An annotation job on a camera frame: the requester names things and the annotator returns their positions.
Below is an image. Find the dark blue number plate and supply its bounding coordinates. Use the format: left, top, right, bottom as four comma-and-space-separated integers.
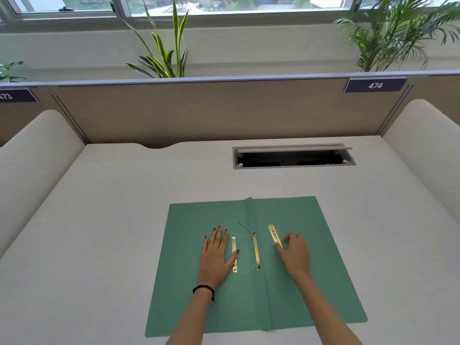
344, 78, 409, 94
0, 88, 39, 103

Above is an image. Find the person's right forearm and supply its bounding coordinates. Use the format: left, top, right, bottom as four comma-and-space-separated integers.
293, 271, 364, 345

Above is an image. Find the grey desk cable tray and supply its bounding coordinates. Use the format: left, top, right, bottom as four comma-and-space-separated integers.
232, 143, 357, 170

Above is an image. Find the person's left hand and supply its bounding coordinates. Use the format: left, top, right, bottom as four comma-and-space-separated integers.
198, 224, 240, 288

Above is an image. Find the beige desk partition panel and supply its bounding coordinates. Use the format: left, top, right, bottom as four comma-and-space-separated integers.
0, 86, 87, 148
50, 70, 460, 149

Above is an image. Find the white rounded side divider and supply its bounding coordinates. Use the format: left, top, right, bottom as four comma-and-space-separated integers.
0, 110, 86, 259
382, 99, 460, 225

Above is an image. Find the white window frame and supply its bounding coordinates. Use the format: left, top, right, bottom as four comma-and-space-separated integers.
0, 0, 460, 29

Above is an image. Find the person's right hand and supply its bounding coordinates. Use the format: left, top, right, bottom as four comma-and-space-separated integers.
275, 232, 312, 281

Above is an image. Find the brass pronged file fastener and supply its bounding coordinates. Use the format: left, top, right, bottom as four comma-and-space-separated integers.
237, 221, 262, 276

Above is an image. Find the black wrist band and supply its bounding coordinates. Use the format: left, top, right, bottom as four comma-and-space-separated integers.
192, 283, 216, 304

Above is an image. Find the palm plant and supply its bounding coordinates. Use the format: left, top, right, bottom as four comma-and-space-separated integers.
332, 0, 460, 72

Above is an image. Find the person's left forearm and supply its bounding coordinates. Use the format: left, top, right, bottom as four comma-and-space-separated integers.
165, 284, 217, 345

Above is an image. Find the snake plant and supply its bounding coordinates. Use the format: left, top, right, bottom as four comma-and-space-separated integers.
123, 0, 190, 79

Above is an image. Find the green paper file folder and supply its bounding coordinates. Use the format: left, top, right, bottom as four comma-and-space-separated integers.
145, 196, 368, 338

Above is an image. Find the small leafy plant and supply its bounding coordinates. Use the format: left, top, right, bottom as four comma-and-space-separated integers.
0, 61, 27, 83

